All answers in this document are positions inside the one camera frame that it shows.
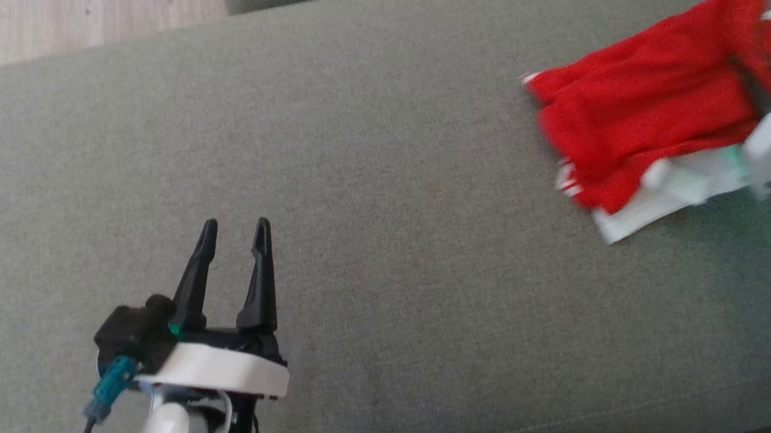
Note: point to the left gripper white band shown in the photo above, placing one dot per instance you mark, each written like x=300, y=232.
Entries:
x=224, y=370

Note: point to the large grey sofa seat cushion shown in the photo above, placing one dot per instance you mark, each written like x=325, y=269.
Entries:
x=392, y=209

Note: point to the red jersey with white sleeves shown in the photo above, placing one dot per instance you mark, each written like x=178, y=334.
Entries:
x=648, y=103

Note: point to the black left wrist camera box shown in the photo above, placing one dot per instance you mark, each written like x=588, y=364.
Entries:
x=134, y=333

